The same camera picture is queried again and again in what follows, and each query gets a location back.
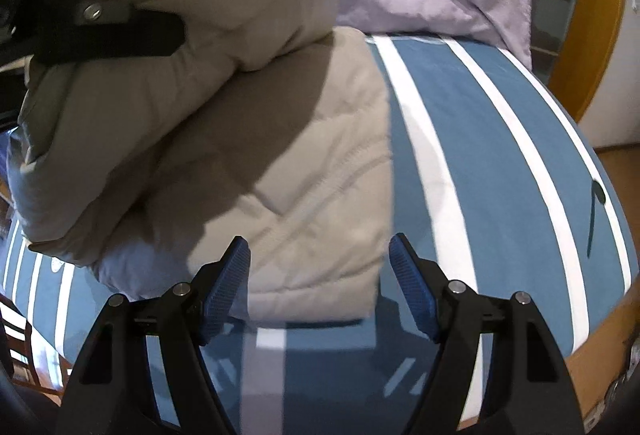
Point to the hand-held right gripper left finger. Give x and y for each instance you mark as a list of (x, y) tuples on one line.
[(225, 295)]

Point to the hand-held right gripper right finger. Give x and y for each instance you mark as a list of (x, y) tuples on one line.
[(415, 290)]

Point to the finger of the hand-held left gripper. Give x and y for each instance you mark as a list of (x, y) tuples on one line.
[(125, 35)]

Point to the beige puffer jacket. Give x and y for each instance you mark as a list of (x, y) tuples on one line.
[(200, 140)]

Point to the blue white striped bed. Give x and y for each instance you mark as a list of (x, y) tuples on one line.
[(500, 175)]

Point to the dark wooden chair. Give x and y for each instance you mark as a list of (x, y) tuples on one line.
[(20, 340)]

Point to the orange wooden door frame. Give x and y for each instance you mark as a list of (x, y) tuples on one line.
[(600, 40)]

